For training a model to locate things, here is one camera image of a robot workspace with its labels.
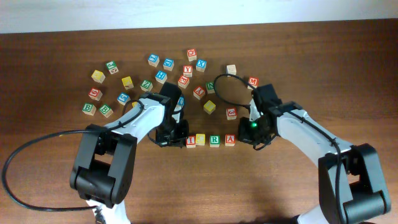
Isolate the red letter I block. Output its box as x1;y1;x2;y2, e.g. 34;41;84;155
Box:
185;136;197;148

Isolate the yellow letter C block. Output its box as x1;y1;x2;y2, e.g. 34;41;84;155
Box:
196;133;206;146

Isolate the red letter A block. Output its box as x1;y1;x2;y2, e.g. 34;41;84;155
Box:
224;134;236;147

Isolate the blue letter T block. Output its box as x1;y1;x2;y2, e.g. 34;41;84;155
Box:
177;96;185;107

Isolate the green letter R block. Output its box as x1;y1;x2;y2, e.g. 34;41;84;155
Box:
210;135;220;147

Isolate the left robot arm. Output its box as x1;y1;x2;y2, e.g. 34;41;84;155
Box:
70;82;189;223

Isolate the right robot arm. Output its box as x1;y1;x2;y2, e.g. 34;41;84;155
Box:
238;84;392;223

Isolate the red number 3 block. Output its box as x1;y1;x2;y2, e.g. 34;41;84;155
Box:
226;108;237;120

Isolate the yellow block centre right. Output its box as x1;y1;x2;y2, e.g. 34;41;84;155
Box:
203;100;216;114

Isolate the red letter Y block lower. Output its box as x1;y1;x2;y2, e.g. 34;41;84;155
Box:
193;86;206;100

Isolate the red letter y block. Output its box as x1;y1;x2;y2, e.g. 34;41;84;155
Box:
193;86;206;100
183;65;193;77

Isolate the red letter M block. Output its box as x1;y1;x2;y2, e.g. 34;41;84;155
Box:
247;77;259;90

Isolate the red letter E block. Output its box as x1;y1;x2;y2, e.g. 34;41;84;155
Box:
177;75;190;89

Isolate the green letter Z block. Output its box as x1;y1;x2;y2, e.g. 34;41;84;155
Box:
140;80;153;91

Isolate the blue letter H block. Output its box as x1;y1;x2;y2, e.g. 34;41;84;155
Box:
155;70;167;84

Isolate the blue number 5 block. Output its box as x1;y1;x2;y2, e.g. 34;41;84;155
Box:
117;93;131;106

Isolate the green letter N block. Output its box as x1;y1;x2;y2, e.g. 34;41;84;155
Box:
205;82;215;94

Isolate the red letter Y block upper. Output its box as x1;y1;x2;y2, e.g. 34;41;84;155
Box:
183;65;193;77

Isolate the plain wooden block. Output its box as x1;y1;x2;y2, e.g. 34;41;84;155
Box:
226;65;237;76

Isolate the yellow block upper middle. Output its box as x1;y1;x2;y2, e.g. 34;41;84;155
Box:
121;76;134;90

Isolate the blue letter D block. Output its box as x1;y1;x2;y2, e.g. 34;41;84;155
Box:
163;58;174;71

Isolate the green letter B block right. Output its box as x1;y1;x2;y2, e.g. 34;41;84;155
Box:
98;104;113;118

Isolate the green letter b block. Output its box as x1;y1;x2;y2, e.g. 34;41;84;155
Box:
82;103;96;116
98;104;113;118

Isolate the blue letter X block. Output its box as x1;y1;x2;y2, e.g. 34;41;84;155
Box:
196;59;207;72

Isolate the red letter C block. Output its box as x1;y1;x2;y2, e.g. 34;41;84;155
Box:
187;49;197;62

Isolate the green letter B block left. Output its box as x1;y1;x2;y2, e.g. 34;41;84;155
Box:
82;103;96;116

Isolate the red number 9 block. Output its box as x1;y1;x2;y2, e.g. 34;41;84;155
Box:
88;88;103;101

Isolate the green letter J block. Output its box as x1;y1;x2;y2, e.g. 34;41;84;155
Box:
106;61;119;74

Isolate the yellow block far left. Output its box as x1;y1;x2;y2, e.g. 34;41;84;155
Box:
91;70;106;83

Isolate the left black cable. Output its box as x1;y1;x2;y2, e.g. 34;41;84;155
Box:
1;99;187;224

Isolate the black cable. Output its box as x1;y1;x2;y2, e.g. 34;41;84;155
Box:
1;99;187;224
213;73;348;224

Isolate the right black cable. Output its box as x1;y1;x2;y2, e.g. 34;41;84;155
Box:
213;73;348;224

